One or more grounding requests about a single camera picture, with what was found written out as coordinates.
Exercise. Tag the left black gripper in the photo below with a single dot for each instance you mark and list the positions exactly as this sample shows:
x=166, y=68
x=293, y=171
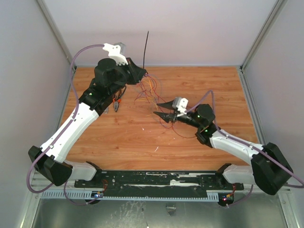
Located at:
x=137, y=72

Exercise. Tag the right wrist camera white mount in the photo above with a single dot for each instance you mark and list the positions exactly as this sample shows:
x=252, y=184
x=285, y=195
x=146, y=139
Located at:
x=180, y=105

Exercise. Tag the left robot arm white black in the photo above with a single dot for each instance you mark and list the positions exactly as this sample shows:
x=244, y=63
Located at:
x=50, y=158

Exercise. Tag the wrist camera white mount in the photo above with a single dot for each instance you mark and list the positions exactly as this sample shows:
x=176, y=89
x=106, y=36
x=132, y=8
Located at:
x=116, y=52
x=180, y=105

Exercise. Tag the orange black pliers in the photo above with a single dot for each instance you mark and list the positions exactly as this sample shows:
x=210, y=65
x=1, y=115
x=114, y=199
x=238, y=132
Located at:
x=116, y=102

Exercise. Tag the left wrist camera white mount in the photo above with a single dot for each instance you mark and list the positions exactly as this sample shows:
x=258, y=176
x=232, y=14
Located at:
x=116, y=52

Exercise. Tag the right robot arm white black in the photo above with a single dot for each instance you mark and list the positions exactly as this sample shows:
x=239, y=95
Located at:
x=266, y=166

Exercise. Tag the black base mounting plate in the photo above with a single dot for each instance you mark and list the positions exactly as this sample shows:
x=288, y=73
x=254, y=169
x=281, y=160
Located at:
x=158, y=183

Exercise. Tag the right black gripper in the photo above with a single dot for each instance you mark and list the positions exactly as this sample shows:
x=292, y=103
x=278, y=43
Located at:
x=174, y=114

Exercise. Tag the black zip tie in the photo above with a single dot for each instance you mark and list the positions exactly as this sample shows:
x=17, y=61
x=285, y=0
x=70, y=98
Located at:
x=145, y=47

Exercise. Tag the grey slotted cable duct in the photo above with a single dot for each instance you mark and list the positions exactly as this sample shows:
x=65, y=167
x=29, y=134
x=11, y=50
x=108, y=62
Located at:
x=90, y=195

